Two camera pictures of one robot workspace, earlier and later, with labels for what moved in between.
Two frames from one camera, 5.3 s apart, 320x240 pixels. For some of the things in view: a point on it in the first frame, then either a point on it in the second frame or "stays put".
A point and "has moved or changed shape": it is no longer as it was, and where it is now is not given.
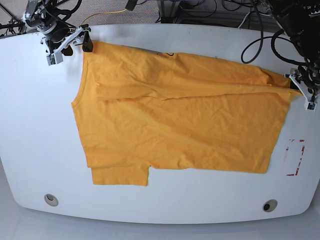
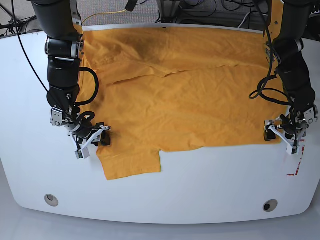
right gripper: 310,77 -> 302,114
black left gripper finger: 87,45 -> 105,138
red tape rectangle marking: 303,148 stays put
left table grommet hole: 51,199 stays put
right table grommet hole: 270,205 stays put
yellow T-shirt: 138,107 has moved or changed shape
